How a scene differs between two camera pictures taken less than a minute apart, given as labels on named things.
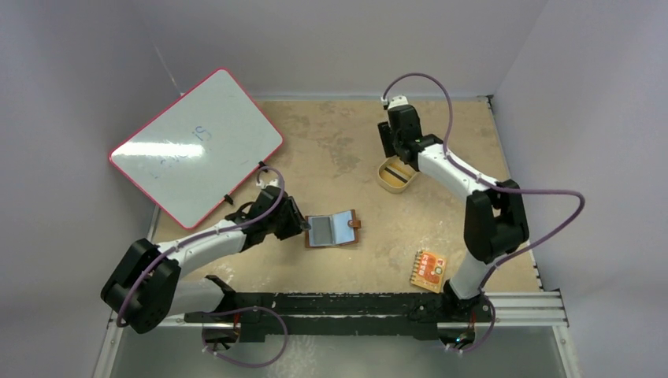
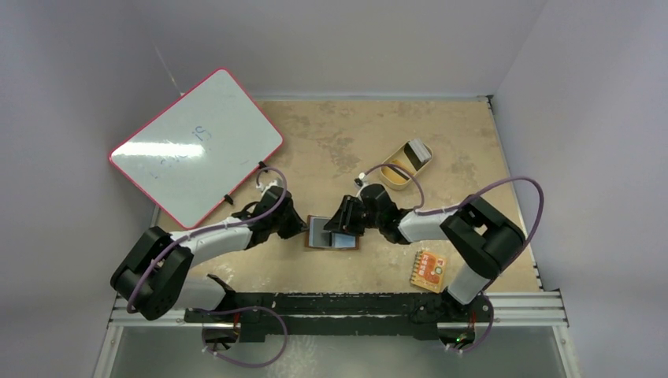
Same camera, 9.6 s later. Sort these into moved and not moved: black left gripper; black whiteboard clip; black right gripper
Moved: black right gripper
Not moved: black whiteboard clip; black left gripper
